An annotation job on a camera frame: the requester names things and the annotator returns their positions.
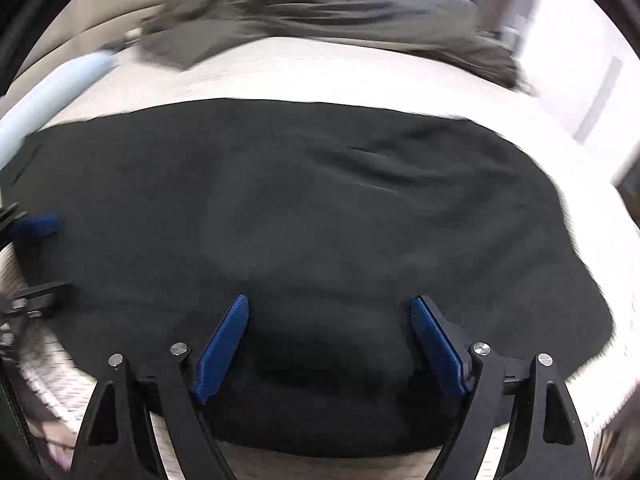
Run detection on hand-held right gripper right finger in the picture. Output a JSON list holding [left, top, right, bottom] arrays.
[[410, 295, 596, 480]]

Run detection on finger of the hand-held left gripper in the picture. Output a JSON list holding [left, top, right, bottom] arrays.
[[15, 280, 73, 318], [12, 214, 61, 238]]

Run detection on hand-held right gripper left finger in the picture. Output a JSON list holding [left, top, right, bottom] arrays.
[[70, 294, 251, 480]]

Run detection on black pants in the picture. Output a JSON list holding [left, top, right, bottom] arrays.
[[0, 97, 616, 458]]

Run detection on light blue pillow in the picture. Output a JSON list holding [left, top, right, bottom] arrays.
[[0, 50, 121, 171]]

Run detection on beige padded headboard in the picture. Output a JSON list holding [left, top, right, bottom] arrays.
[[10, 0, 166, 96]]

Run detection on bed with patterned grey sheet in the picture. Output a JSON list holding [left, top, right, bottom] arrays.
[[0, 35, 640, 480]]

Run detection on white wardrobe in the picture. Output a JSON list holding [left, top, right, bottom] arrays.
[[520, 0, 640, 181]]

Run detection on dark grey duvet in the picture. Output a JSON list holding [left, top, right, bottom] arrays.
[[140, 0, 536, 96]]

